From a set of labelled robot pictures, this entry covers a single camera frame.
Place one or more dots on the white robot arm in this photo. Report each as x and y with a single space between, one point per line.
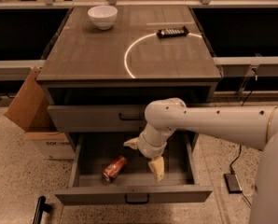
251 126

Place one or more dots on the grey drawer cabinet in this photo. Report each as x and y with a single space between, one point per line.
128 64

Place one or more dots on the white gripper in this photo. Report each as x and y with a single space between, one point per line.
147 148

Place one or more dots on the open middle drawer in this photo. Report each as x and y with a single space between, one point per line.
135 184

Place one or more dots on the white ceramic bowl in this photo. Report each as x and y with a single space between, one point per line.
103 17

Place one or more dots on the red coke can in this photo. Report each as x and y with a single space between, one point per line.
112 170

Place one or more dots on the closed top drawer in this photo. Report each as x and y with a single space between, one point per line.
98 118

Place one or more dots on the black power adapter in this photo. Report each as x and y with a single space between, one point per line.
233 183

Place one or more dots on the black left base handle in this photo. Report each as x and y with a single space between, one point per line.
41 207

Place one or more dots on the cardboard box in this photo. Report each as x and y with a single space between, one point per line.
29 111

